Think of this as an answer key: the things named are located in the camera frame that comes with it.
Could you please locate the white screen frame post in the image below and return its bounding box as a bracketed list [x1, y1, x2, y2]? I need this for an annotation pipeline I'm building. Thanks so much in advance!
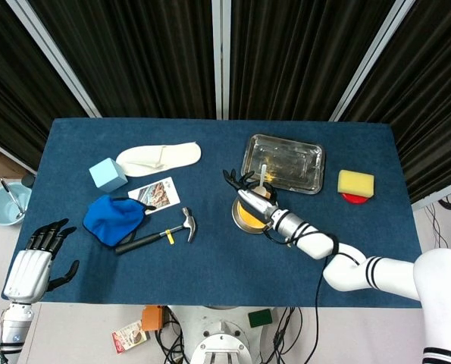
[329, 0, 418, 122]
[5, 0, 103, 118]
[211, 0, 232, 121]

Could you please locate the yellow object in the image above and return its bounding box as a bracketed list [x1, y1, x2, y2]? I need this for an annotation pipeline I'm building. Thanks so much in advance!
[237, 202, 267, 228]

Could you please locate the white slipper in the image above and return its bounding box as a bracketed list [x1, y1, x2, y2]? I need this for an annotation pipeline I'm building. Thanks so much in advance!
[114, 141, 202, 178]

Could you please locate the green box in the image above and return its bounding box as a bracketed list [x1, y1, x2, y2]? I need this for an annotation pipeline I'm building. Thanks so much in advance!
[247, 309, 274, 329]

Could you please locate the metal tray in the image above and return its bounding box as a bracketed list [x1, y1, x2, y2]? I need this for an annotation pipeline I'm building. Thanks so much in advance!
[240, 133, 327, 196]

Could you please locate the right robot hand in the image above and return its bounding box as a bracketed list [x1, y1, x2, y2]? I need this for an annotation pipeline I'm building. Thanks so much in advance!
[223, 168, 280, 228]

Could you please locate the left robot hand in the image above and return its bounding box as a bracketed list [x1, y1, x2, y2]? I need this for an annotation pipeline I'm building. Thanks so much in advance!
[3, 218, 80, 304]

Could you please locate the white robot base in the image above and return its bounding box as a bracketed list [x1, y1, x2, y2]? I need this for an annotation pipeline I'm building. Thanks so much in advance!
[168, 305, 277, 364]

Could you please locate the claw hammer black handle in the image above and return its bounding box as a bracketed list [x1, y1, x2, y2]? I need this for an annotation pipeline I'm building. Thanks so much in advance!
[114, 206, 198, 256]

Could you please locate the black floor cable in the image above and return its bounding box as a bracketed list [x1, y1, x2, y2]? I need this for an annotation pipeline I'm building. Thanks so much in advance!
[424, 189, 451, 253]
[155, 306, 191, 364]
[261, 306, 305, 364]

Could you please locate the orange box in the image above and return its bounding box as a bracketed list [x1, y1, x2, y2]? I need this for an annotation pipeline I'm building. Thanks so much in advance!
[140, 305, 165, 332]

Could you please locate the photo card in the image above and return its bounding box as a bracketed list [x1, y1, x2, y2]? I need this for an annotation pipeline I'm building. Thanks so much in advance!
[127, 176, 182, 215]

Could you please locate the red round disc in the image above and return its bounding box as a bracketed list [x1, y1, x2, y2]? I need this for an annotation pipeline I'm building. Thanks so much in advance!
[340, 192, 370, 206]

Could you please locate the printed snack packet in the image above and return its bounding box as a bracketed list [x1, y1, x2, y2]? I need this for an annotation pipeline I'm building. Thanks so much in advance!
[111, 320, 149, 355]

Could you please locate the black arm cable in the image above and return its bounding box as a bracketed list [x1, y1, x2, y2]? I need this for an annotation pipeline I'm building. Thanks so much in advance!
[265, 221, 362, 364]

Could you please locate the light blue cube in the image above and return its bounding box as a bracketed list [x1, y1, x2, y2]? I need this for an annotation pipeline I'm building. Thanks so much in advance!
[89, 157, 129, 193]

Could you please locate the white plastic spoon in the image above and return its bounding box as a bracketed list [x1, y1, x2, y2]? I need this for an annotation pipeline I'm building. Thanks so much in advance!
[258, 164, 269, 196]

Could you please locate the light blue plastic bowl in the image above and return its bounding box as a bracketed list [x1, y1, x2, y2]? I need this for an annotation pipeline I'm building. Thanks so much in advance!
[0, 181, 33, 228]

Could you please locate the yellow sponge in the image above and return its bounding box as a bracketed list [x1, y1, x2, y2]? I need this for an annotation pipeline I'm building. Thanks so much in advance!
[337, 169, 376, 199]

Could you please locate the dark pleated curtain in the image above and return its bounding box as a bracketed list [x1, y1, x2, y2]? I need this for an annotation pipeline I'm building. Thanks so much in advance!
[340, 0, 451, 204]
[0, 0, 88, 171]
[229, 0, 396, 121]
[27, 0, 217, 119]

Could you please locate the blue cloth pouch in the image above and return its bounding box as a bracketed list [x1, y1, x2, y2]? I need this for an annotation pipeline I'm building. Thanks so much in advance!
[82, 194, 157, 249]

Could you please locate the metal utensil black handle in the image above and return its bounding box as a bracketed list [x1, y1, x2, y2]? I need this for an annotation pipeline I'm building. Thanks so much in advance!
[0, 177, 26, 220]

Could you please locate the blue table cloth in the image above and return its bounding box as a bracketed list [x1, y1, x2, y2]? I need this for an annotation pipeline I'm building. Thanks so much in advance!
[1, 117, 423, 309]

